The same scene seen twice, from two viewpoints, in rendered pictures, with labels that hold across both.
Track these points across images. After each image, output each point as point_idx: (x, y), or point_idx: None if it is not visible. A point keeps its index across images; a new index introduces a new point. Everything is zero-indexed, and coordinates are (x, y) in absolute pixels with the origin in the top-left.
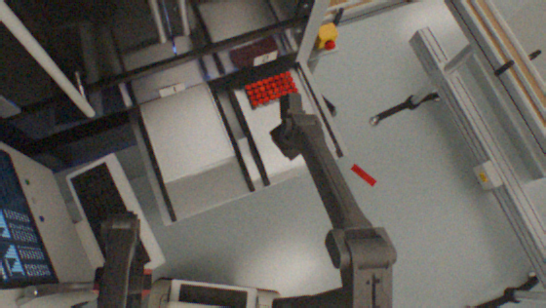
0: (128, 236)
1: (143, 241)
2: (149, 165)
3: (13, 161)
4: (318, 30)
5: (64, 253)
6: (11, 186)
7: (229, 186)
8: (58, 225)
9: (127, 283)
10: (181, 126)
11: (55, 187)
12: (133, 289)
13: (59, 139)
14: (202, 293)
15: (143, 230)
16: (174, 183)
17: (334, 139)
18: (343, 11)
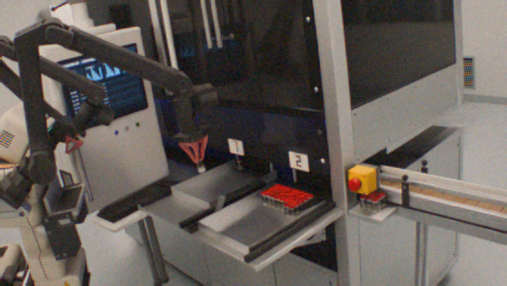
0: (87, 80)
1: (128, 216)
2: None
3: (146, 111)
4: (340, 147)
5: (100, 157)
6: (123, 98)
7: (180, 217)
8: (121, 160)
9: (58, 71)
10: (224, 185)
11: (154, 172)
12: (64, 121)
13: (188, 162)
14: (74, 194)
15: (137, 214)
16: (173, 197)
17: (263, 246)
18: (405, 177)
